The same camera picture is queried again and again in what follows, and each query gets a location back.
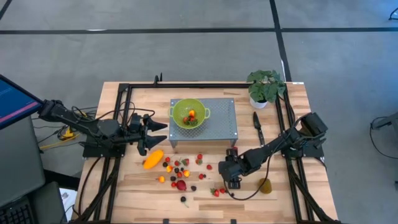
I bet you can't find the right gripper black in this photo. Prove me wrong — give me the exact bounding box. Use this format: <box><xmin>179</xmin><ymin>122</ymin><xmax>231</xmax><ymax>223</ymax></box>
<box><xmin>217</xmin><ymin>147</ymin><xmax>246</xmax><ymax>190</ymax></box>

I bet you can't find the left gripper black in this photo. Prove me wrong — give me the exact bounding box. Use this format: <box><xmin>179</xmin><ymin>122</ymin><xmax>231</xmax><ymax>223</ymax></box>
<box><xmin>127</xmin><ymin>112</ymin><xmax>168</xmax><ymax>156</ymax></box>

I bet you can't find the green plastic colander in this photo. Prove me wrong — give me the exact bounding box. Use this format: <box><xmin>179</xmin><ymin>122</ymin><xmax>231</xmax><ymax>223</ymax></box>
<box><xmin>168</xmin><ymin>98</ymin><xmax>211</xmax><ymax>130</ymax></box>

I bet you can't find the grey perforated metal shelf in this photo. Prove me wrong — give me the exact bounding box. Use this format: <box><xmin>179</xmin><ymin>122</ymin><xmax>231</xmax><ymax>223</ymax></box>
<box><xmin>169</xmin><ymin>98</ymin><xmax>239</xmax><ymax>149</ymax></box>

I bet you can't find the green plant in white pot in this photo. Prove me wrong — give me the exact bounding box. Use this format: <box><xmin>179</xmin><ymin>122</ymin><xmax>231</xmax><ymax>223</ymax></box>
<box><xmin>246</xmin><ymin>69</ymin><xmax>287</xmax><ymax>110</ymax></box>

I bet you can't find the white paper sheet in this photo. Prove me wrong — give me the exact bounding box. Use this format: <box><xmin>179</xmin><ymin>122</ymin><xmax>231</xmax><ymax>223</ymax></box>
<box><xmin>58</xmin><ymin>187</ymin><xmax>78</xmax><ymax>215</ymax></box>

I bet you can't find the computer monitor blue screen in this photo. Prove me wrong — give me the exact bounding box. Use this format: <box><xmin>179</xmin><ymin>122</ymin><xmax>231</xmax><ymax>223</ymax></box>
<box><xmin>0</xmin><ymin>74</ymin><xmax>47</xmax><ymax>130</ymax></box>

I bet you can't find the black keyboard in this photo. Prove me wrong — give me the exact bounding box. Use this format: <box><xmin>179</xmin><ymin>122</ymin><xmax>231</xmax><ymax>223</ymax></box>
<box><xmin>0</xmin><ymin>203</ymin><xmax>35</xmax><ymax>224</ymax></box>

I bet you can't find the grey furniture leg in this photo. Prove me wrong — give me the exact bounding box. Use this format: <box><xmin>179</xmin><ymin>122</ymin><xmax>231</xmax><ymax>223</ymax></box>
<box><xmin>371</xmin><ymin>111</ymin><xmax>398</xmax><ymax>131</ymax></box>

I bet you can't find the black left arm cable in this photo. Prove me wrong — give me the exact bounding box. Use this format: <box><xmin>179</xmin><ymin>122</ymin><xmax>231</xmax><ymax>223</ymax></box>
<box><xmin>70</xmin><ymin>101</ymin><xmax>156</xmax><ymax>125</ymax></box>

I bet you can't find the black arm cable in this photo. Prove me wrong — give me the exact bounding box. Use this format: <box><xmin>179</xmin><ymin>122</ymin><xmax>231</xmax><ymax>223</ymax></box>
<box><xmin>70</xmin><ymin>101</ymin><xmax>156</xmax><ymax>125</ymax></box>
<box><xmin>223</xmin><ymin>114</ymin><xmax>308</xmax><ymax>202</ymax></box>

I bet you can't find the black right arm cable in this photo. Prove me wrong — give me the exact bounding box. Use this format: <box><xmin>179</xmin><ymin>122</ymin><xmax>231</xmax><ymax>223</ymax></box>
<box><xmin>223</xmin><ymin>114</ymin><xmax>308</xmax><ymax>202</ymax></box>

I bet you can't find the black floor cable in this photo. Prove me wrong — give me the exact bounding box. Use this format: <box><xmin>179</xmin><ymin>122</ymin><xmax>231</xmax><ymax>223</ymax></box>
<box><xmin>369</xmin><ymin>115</ymin><xmax>398</xmax><ymax>160</ymax></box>

